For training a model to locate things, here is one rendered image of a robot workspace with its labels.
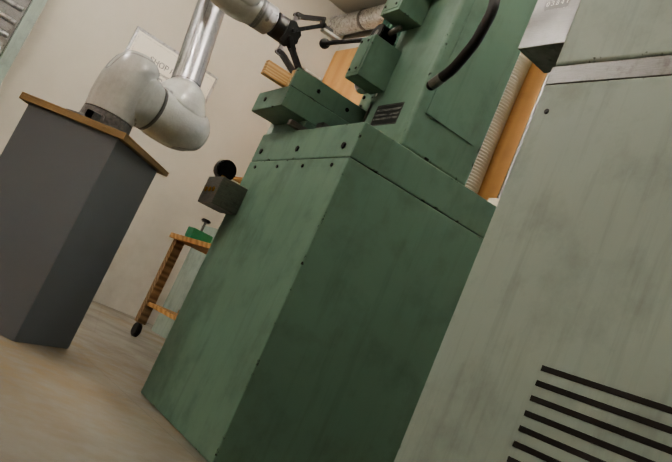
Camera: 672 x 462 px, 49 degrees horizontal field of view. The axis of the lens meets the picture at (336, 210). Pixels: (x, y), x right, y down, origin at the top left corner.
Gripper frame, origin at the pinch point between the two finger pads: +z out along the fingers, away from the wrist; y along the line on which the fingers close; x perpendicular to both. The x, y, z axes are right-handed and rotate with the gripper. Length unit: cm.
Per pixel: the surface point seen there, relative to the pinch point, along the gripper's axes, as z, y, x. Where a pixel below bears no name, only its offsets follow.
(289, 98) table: -13.2, -21.5, -22.6
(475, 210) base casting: 30, -29, -60
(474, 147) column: 23, -15, -57
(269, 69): -20.5, -16.8, -18.7
